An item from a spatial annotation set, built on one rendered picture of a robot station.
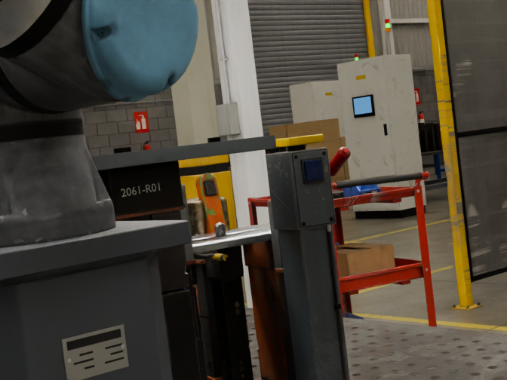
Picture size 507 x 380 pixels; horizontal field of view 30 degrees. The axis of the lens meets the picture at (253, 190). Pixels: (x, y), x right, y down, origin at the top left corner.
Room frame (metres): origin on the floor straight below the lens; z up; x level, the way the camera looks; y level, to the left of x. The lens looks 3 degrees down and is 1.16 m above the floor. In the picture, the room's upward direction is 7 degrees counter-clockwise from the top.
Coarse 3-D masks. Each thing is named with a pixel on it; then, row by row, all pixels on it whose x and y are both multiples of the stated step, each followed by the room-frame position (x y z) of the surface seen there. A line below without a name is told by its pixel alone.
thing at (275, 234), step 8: (272, 224) 1.58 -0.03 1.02; (272, 232) 1.58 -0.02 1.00; (272, 240) 1.58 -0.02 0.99; (272, 248) 1.59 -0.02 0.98; (280, 248) 1.57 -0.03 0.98; (280, 256) 1.57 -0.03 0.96; (280, 264) 1.57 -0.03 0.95; (280, 272) 1.58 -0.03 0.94; (288, 320) 1.58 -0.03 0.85; (288, 328) 1.58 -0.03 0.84; (288, 336) 1.58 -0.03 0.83; (288, 344) 1.58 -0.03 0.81; (288, 352) 1.58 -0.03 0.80; (288, 360) 1.58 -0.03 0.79; (288, 368) 1.58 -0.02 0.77; (288, 376) 1.59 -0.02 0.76
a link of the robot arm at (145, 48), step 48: (0, 0) 0.65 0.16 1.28; (48, 0) 0.65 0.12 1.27; (96, 0) 0.65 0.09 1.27; (144, 0) 0.69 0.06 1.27; (192, 0) 0.73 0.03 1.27; (0, 48) 0.67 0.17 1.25; (48, 48) 0.67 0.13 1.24; (96, 48) 0.66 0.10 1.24; (144, 48) 0.68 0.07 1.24; (192, 48) 0.73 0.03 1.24; (48, 96) 0.74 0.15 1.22; (96, 96) 0.71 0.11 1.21; (144, 96) 0.71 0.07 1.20
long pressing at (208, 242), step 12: (240, 228) 1.77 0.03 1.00; (252, 228) 1.74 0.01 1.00; (264, 228) 1.72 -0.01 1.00; (192, 240) 1.67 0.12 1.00; (204, 240) 1.64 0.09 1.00; (216, 240) 1.58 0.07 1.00; (228, 240) 1.58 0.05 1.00; (240, 240) 1.59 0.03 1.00; (252, 240) 1.60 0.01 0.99; (264, 240) 1.62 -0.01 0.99
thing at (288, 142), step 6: (288, 138) 1.33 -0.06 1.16; (294, 138) 1.34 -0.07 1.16; (300, 138) 1.34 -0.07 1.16; (306, 138) 1.35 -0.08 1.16; (312, 138) 1.35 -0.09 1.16; (318, 138) 1.36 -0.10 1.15; (276, 144) 1.36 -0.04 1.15; (282, 144) 1.35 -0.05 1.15; (288, 144) 1.33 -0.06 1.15; (294, 144) 1.34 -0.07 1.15; (300, 144) 1.34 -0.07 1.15; (288, 150) 1.37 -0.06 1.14; (294, 150) 1.36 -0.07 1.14
